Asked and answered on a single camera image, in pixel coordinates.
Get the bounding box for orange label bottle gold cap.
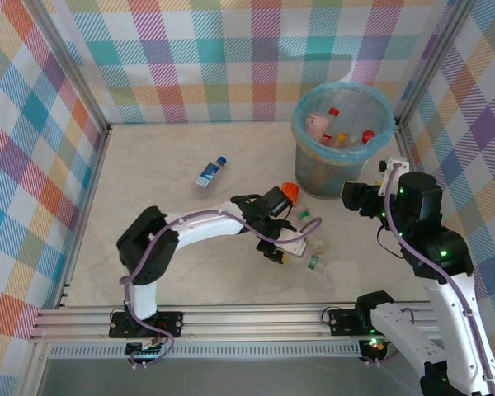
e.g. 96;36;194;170
280;181;301;205

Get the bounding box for clear bottle white green labels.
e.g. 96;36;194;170
304;253;328;276

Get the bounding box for clear bottle green neck label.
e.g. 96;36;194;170
292;208;329;253

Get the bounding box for grey mesh waste bin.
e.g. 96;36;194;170
293;81;397;200

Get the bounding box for blue plastic bin liner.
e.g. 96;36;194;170
293;81;397;164

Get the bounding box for small blue label bottle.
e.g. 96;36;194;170
192;155;229;199

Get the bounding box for plaid cloth panel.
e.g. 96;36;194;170
49;0;459;125
395;0;495;364
0;0;108;396

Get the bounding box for small circuit board green light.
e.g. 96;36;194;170
125;337;168;361
361;337;387;356

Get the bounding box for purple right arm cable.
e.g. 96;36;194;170
361;164;495;396

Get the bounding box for aluminium side rail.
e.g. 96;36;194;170
394;119;413;166
55;123;113;310

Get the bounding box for aluminium frame rail with slots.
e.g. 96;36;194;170
27;304;479;343

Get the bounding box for slotted grey cable tray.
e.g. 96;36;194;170
48;344;364;360

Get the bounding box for aluminium corner post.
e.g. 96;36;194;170
22;0;113;137
394;0;479;125

